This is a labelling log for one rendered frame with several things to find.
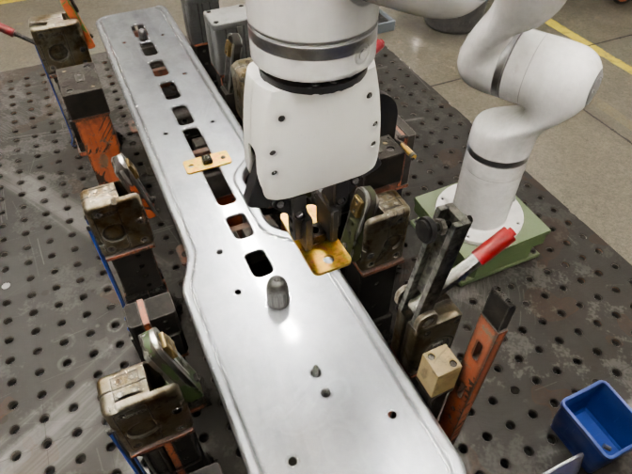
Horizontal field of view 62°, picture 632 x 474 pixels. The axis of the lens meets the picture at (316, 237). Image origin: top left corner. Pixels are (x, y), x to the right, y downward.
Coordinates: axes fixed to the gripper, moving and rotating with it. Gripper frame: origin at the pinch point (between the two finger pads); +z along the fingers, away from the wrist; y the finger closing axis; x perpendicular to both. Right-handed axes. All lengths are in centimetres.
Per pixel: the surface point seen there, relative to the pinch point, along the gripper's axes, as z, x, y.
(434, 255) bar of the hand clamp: 12.5, -0.3, -15.3
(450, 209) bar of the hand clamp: 6.0, -0.8, -16.4
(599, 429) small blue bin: 57, 16, -47
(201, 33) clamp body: 30, -103, -15
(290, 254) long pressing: 27.3, -20.0, -5.0
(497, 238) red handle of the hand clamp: 13.3, 0.1, -24.3
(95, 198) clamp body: 22.6, -39.9, 19.5
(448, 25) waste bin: 121, -235, -204
